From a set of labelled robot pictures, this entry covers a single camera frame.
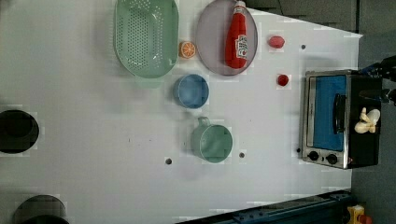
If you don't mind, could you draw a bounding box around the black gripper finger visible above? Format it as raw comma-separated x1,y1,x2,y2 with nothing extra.
359,89,396,105
359,56,396,82

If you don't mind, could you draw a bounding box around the peeled banana toy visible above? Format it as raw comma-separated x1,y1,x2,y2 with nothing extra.
354,107,381,133

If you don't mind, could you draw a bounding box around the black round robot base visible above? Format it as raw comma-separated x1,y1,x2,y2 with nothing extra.
0,110,39,154

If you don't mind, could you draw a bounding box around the black round robot base lower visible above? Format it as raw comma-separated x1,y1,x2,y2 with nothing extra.
12,195,70,224

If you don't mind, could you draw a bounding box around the black silver toaster oven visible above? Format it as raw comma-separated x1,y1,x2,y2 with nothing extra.
302,70,382,169

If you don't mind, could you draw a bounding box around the red strawberry toy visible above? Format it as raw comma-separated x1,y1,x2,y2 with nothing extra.
277,75,289,87

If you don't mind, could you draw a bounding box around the pink strawberry toy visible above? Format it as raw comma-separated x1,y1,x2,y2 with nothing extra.
268,35,285,49

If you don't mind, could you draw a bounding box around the yellow red button box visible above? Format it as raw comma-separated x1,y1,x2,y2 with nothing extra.
347,204,373,224

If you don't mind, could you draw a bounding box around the red ketchup bottle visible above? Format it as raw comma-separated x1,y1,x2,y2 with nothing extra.
225,0,248,69

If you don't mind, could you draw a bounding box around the green mug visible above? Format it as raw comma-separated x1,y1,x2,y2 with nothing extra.
191,117,233,163

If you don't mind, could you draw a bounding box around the grey round plate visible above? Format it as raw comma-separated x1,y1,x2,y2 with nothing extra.
195,0,258,76

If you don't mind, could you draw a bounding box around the blue bowl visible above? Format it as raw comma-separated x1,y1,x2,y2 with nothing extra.
173,74,209,109

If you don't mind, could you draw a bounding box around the orange slice toy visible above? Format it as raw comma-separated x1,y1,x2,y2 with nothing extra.
178,41,196,59

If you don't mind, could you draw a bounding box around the green perforated colander basket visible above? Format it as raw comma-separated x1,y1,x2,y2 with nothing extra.
114,0,179,78

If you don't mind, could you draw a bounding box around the blue metal frame rail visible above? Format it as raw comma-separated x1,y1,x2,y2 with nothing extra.
177,190,357,224

